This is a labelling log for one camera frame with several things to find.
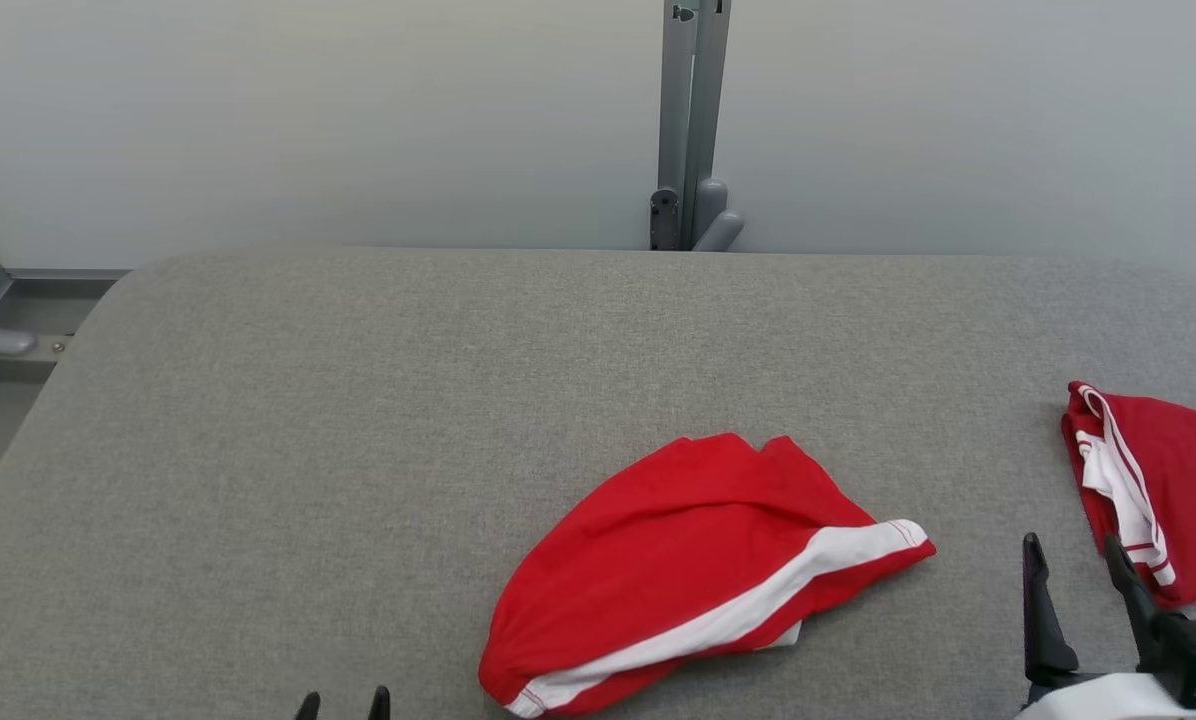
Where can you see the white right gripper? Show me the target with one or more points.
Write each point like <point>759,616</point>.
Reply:
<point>1108,700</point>

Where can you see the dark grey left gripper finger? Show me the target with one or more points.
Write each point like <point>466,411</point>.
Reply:
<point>308,708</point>
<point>380,705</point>

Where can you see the red white sports jersey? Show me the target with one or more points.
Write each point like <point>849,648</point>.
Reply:
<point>1178,490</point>

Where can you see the red shorts with white stripe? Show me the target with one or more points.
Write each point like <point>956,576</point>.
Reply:
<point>678,570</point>

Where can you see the grey metal upright post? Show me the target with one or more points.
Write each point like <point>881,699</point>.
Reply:
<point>693,120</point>

